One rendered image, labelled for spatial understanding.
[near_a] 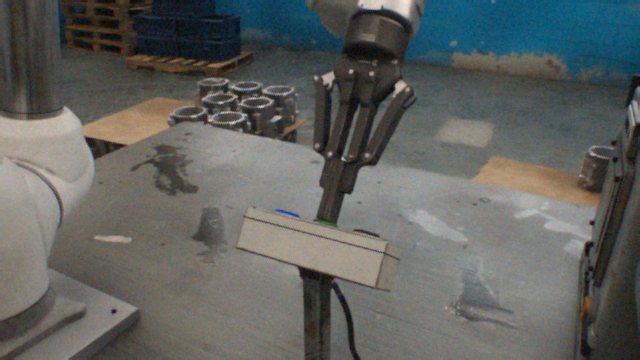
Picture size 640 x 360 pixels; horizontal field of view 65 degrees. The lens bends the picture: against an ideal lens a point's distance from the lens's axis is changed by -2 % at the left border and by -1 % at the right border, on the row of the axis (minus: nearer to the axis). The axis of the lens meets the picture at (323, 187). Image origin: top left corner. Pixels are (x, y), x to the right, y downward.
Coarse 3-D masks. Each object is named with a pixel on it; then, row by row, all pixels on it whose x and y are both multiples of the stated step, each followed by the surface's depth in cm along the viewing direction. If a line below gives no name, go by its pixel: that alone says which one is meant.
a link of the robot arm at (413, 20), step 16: (352, 0) 59; (368, 0) 58; (384, 0) 57; (400, 0) 57; (416, 0) 58; (352, 16) 60; (384, 16) 58; (400, 16) 57; (416, 16) 59; (416, 32) 60
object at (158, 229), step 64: (192, 128) 164; (128, 192) 123; (192, 192) 123; (256, 192) 123; (320, 192) 123; (384, 192) 123; (448, 192) 123; (512, 192) 123; (64, 256) 99; (128, 256) 99; (192, 256) 99; (256, 256) 99; (448, 256) 99; (512, 256) 99; (576, 256) 99; (192, 320) 82; (256, 320) 82; (384, 320) 82; (448, 320) 82; (512, 320) 82
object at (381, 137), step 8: (408, 88) 56; (400, 96) 57; (408, 96) 56; (392, 104) 57; (400, 104) 57; (392, 112) 57; (400, 112) 58; (384, 120) 57; (392, 120) 57; (384, 128) 57; (392, 128) 58; (376, 136) 57; (384, 136) 57; (368, 144) 57; (376, 144) 56; (384, 144) 58; (368, 152) 56; (376, 152) 57; (368, 160) 56
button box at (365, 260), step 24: (264, 216) 57; (288, 216) 56; (240, 240) 57; (264, 240) 56; (288, 240) 55; (312, 240) 54; (336, 240) 53; (360, 240) 52; (384, 240) 52; (312, 264) 53; (336, 264) 52; (360, 264) 52; (384, 264) 51; (384, 288) 53
